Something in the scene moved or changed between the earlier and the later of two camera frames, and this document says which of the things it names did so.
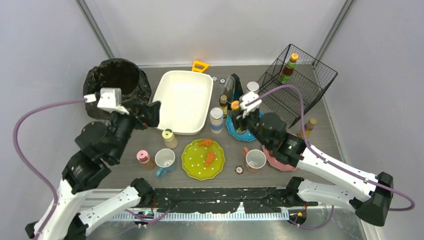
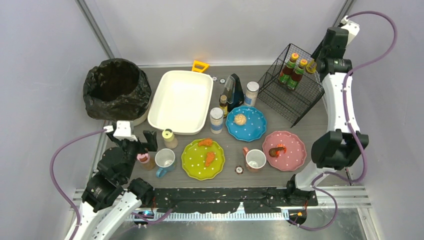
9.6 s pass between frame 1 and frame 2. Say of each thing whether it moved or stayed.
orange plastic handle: stayed
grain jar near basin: stayed
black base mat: stayed
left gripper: moved
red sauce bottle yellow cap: moved
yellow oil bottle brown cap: moved
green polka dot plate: stayed
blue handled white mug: stayed
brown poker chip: stayed
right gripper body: moved
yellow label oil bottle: stayed
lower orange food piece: stayed
